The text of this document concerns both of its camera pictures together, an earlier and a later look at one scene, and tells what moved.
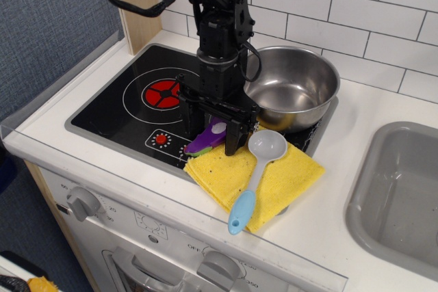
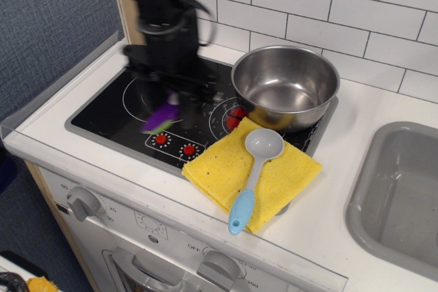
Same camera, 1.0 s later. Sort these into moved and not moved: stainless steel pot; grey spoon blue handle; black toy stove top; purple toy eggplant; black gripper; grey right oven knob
Moved: purple toy eggplant; black gripper
Not moved: grey spoon blue handle; grey right oven knob; stainless steel pot; black toy stove top
